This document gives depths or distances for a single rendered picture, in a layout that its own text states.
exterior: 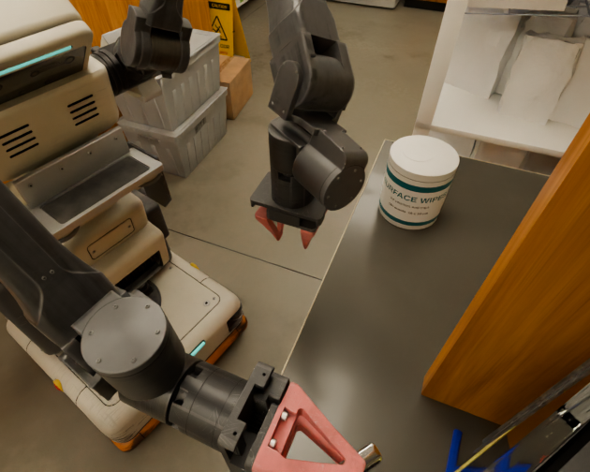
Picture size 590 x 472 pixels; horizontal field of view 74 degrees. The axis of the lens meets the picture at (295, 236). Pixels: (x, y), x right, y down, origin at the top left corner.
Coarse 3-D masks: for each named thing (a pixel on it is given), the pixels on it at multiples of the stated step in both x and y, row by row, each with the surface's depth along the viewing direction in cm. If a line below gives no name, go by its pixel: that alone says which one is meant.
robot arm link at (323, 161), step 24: (288, 72) 40; (288, 96) 40; (288, 120) 41; (312, 120) 42; (336, 120) 46; (312, 144) 42; (336, 144) 39; (312, 168) 41; (336, 168) 39; (360, 168) 40; (312, 192) 42; (336, 192) 41
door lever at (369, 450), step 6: (366, 444) 30; (372, 444) 30; (360, 450) 30; (366, 450) 30; (372, 450) 30; (378, 450) 30; (366, 456) 30; (372, 456) 30; (378, 456) 30; (342, 462) 29; (366, 462) 29; (372, 462) 29; (378, 462) 30; (366, 468) 29; (372, 468) 29
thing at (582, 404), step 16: (576, 384) 21; (560, 400) 18; (576, 400) 15; (528, 416) 28; (544, 416) 16; (560, 416) 14; (576, 416) 14; (512, 432) 23; (528, 432) 14; (544, 432) 14; (560, 432) 14; (480, 448) 43; (496, 448) 20; (512, 448) 14; (528, 448) 13; (544, 448) 13; (480, 464) 17; (496, 464) 13; (512, 464) 13; (528, 464) 13
